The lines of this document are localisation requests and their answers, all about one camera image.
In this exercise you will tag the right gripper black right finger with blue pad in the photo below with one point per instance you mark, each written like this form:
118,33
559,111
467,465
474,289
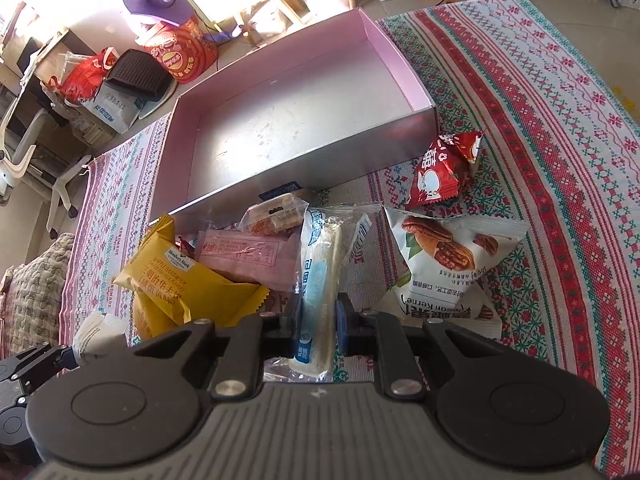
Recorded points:
380,336

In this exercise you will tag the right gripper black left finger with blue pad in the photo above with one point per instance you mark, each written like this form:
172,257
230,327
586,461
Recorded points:
241,352

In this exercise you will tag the white grey snack packet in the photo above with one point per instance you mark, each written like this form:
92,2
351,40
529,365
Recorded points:
99,335

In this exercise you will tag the white blue bread packet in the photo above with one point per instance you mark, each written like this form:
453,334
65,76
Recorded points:
331,236

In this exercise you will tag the knitted beige cushion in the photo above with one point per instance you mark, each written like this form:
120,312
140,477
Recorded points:
31,298

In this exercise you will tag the white pecan snack packet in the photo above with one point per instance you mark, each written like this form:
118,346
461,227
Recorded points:
445,257

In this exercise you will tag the pink snack packet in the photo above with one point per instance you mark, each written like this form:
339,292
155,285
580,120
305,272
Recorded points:
268,260

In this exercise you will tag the yellow snack packet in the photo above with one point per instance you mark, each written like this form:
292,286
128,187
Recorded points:
154,309
201,292

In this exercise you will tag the clear wrapped cake packet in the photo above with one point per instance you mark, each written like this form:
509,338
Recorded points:
274,216

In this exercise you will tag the red snack packet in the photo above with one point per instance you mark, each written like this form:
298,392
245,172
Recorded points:
450,162

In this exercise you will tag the white office chair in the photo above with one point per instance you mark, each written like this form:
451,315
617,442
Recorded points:
18,165

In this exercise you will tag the pink cardboard box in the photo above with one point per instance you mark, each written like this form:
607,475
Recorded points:
325,105

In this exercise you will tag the patterned woven floor mat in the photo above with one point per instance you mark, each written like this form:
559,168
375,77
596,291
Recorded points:
559,151

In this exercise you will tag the white blue paper bag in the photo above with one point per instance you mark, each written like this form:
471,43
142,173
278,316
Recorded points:
115,108

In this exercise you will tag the red plastic bag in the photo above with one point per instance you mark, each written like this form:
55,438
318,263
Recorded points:
84,80

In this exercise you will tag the black ribbed heater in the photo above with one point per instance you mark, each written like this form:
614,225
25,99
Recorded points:
138,74

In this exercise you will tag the red printed bag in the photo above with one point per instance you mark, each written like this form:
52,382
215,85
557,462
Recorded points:
184,51

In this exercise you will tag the purple hat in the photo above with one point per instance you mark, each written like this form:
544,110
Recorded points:
174,12

